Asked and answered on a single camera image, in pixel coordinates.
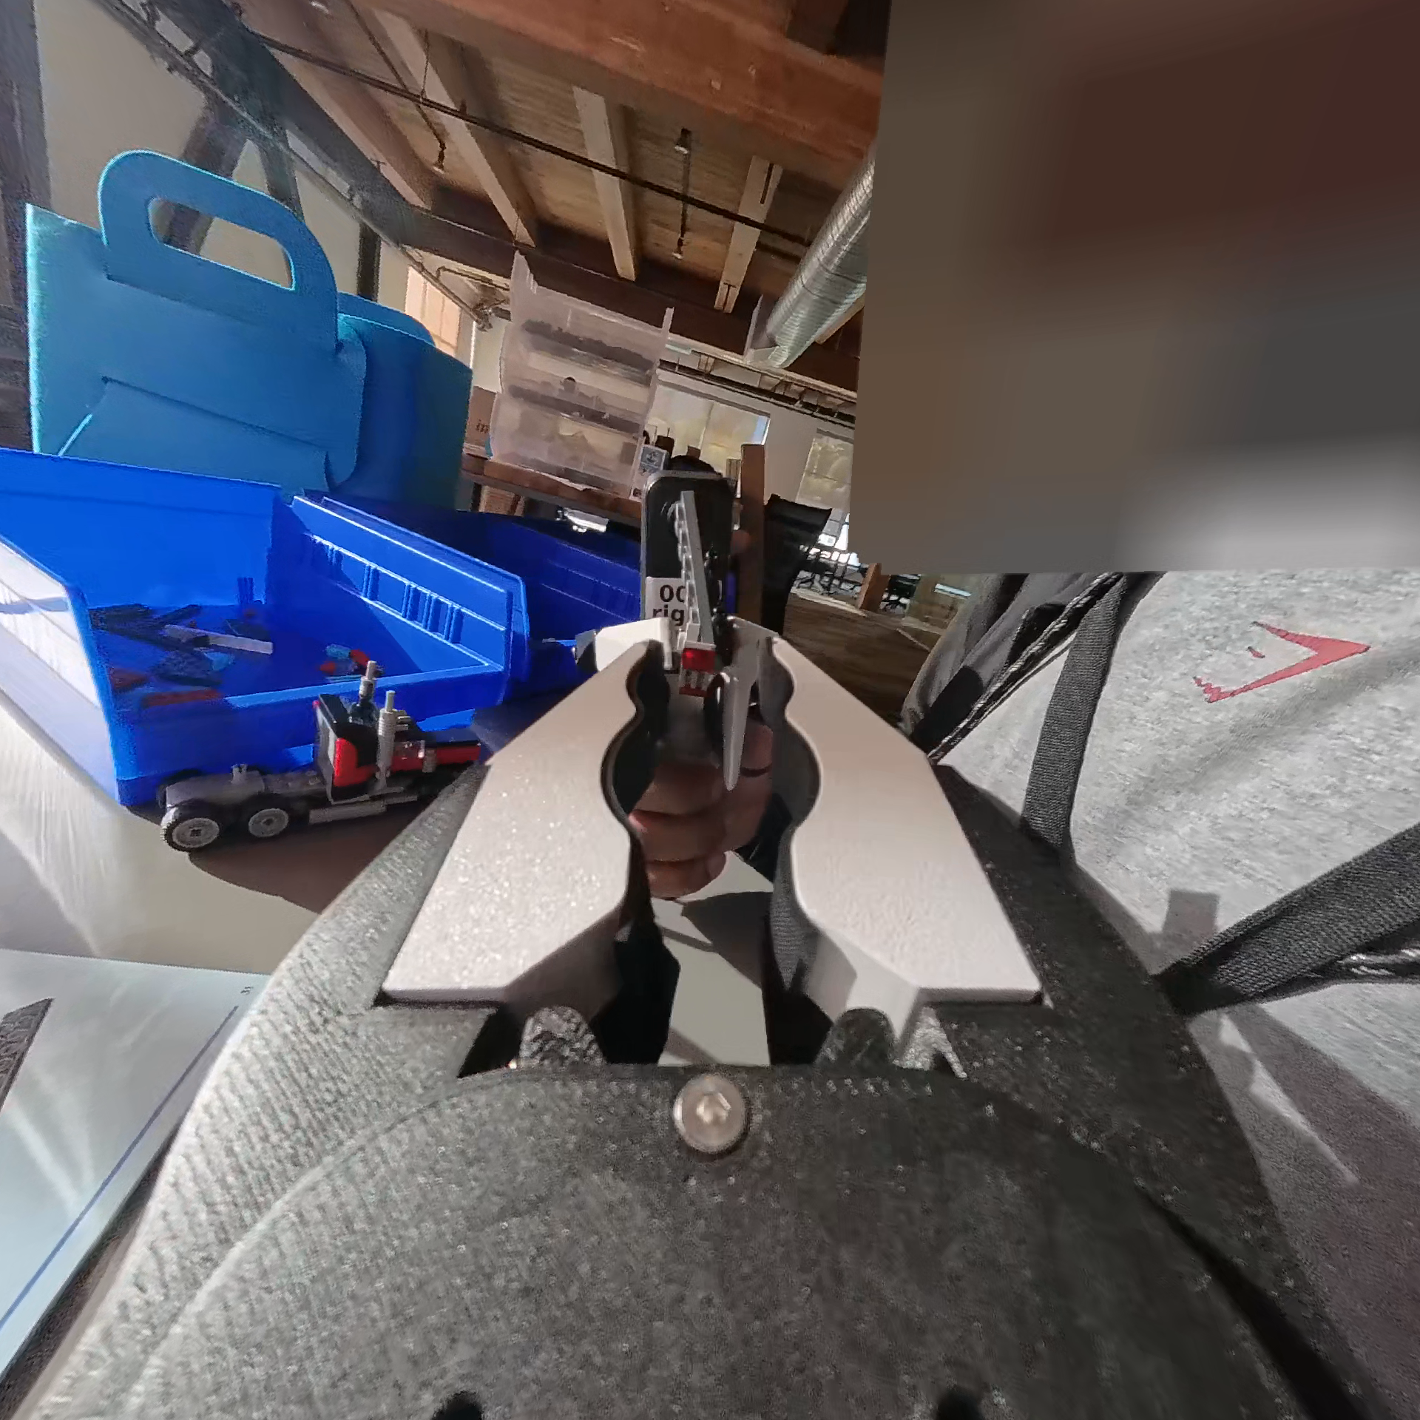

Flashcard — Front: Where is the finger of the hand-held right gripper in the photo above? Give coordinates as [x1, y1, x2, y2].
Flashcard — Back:
[575, 616, 676, 677]
[723, 616, 781, 712]

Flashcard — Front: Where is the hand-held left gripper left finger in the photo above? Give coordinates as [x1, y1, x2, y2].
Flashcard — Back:
[380, 641, 668, 1039]

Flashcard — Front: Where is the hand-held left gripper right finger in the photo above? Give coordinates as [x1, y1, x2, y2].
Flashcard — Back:
[749, 638, 1045, 1045]

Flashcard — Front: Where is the long black toy brick plate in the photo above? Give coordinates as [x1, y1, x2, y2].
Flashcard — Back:
[671, 489, 722, 695]

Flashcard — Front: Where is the person's right hand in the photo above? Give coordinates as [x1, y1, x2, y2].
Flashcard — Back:
[627, 709, 777, 900]

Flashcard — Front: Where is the wooden plank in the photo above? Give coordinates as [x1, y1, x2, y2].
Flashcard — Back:
[735, 443, 774, 640]

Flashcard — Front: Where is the black mesh office chair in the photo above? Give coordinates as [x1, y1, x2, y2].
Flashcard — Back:
[766, 494, 835, 636]

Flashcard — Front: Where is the wooden table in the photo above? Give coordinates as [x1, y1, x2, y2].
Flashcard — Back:
[460, 455, 668, 523]

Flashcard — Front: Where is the clear plastic drawer unit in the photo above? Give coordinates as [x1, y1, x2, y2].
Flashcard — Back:
[485, 251, 676, 498]

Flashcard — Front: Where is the black red toy brick truck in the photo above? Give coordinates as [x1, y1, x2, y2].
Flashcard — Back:
[159, 660, 483, 854]

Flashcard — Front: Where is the person's grey shirt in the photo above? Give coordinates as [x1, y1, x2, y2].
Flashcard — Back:
[899, 572, 1420, 1420]

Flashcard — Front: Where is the light blue instruction booklet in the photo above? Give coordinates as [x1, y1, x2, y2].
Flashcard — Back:
[0, 949, 272, 1323]

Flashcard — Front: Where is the black webbing strap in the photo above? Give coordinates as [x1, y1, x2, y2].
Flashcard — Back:
[1160, 819, 1420, 1017]
[1018, 575, 1168, 859]

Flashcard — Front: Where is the silver ventilation duct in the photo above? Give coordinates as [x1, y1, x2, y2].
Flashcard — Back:
[745, 149, 877, 378]

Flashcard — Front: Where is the light blue felt handle bag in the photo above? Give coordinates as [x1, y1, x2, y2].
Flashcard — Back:
[24, 149, 370, 501]

